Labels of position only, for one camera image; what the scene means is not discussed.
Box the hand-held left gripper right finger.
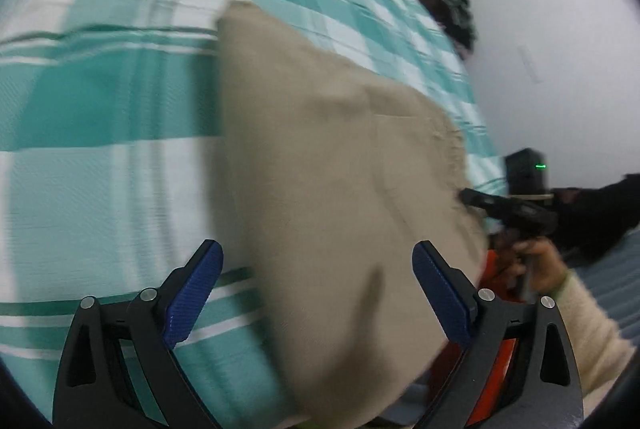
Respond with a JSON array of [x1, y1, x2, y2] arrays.
[[411, 239, 586, 429]]

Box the dark patterned cloth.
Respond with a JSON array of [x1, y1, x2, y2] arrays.
[[404, 0, 478, 57]]

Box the khaki pants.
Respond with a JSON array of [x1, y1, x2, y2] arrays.
[[207, 0, 488, 429]]

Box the teal checked bed sheet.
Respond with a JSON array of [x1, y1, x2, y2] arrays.
[[0, 0, 508, 429]]

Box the person's right hand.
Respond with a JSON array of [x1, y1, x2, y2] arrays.
[[515, 236, 572, 296]]

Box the black cloth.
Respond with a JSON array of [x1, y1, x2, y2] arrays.
[[547, 174, 640, 260]]

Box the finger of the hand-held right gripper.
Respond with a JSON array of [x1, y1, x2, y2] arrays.
[[458, 188, 503, 216]]

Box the grey-blue striped mat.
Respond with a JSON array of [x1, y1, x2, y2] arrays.
[[565, 229, 640, 340]]

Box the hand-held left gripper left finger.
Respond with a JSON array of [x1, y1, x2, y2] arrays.
[[52, 239, 224, 429]]

